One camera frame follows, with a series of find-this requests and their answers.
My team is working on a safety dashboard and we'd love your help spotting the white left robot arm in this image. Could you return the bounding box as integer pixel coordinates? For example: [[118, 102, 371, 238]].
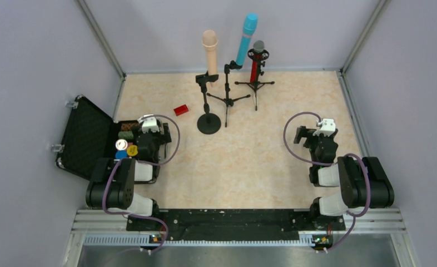
[[86, 117, 171, 216]]

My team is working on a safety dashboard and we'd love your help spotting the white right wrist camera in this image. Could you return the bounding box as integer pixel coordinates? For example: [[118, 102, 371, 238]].
[[312, 118, 337, 137]]

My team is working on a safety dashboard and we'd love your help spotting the white round token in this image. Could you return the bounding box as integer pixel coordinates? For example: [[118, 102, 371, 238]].
[[115, 139, 128, 151]]

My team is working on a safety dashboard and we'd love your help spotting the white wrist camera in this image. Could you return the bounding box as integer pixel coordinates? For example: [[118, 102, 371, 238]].
[[312, 118, 337, 137], [137, 115, 162, 134]]

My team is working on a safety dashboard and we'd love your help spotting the black shock mount tripod stand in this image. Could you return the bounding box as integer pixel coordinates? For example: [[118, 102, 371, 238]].
[[234, 48, 275, 111]]

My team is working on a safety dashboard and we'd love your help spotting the pink microphone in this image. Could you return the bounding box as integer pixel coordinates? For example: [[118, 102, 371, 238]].
[[202, 29, 218, 76]]

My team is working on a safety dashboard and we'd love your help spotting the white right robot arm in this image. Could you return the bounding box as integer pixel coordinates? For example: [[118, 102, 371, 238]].
[[294, 126, 395, 217]]

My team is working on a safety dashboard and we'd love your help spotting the blue round token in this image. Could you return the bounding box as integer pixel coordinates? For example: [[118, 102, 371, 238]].
[[115, 150, 128, 160]]

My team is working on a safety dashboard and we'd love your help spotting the red glitter microphone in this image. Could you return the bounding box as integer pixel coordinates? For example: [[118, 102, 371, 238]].
[[249, 40, 265, 82]]

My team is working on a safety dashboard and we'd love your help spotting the blue microphone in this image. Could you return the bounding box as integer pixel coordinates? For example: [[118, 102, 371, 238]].
[[235, 13, 259, 66]]

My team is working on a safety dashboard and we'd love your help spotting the red toy brick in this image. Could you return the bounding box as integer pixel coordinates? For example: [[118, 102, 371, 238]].
[[173, 105, 189, 116]]

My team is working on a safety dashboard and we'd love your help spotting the black round base clamp stand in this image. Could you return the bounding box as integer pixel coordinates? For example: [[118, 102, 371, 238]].
[[196, 71, 221, 135]]

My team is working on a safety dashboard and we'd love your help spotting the black tripod clip mic stand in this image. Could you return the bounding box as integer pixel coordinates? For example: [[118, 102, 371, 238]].
[[206, 60, 251, 127]]

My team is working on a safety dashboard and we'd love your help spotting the yellow round token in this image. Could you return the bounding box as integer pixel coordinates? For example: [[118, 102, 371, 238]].
[[126, 145, 138, 157]]

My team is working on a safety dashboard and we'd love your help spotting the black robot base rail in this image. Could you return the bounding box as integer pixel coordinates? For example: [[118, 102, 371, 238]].
[[126, 205, 346, 241]]

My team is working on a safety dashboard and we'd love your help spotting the open black carrying case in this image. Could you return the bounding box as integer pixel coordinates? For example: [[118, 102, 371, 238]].
[[55, 95, 140, 180]]

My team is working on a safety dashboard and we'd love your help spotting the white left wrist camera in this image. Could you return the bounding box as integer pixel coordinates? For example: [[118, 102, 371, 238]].
[[137, 115, 162, 134]]

